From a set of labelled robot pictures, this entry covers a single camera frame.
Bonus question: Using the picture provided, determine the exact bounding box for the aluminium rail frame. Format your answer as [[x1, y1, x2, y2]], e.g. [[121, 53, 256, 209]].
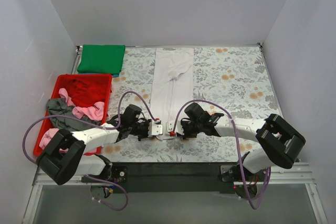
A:
[[23, 163, 327, 223]]

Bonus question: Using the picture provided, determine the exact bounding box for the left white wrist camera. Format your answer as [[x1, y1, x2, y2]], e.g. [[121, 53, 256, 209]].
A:
[[148, 119, 163, 137]]

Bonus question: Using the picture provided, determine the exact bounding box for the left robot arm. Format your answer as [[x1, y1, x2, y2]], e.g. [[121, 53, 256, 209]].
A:
[[36, 104, 155, 185]]

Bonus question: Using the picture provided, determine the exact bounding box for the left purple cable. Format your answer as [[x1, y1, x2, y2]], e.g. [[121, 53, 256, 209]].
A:
[[22, 91, 161, 211]]

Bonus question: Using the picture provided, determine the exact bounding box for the red t shirt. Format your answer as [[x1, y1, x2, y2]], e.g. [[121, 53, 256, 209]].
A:
[[60, 74, 112, 108]]

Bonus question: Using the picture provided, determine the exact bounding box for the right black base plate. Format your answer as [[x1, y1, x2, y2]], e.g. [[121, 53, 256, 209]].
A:
[[220, 164, 266, 182]]

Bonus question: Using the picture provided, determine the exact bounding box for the pink t shirt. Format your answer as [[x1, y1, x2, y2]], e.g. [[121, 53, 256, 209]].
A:
[[39, 88, 104, 150]]

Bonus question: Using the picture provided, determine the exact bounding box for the white t shirt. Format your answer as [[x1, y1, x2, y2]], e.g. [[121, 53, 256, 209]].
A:
[[150, 48, 194, 141]]

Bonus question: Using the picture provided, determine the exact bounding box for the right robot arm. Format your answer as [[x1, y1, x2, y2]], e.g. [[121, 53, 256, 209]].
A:
[[174, 102, 306, 181]]

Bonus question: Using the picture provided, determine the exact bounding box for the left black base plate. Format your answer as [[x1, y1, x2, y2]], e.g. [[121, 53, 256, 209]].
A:
[[89, 165, 128, 183]]

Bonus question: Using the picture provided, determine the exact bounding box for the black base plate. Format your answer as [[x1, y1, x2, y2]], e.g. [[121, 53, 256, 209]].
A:
[[220, 164, 266, 182], [89, 165, 128, 183]]

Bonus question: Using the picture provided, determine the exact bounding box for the grey t shirt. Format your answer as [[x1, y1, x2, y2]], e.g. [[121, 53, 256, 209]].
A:
[[46, 98, 101, 132]]

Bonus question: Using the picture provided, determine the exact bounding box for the folded green t shirt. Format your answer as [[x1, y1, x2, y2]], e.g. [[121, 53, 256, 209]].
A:
[[77, 45, 125, 75]]

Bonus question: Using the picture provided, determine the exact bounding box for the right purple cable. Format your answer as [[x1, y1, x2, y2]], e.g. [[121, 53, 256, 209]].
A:
[[173, 99, 271, 210]]

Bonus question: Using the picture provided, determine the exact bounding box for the purple cable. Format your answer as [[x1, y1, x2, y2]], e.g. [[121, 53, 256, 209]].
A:
[[173, 99, 271, 210], [22, 91, 161, 211]]

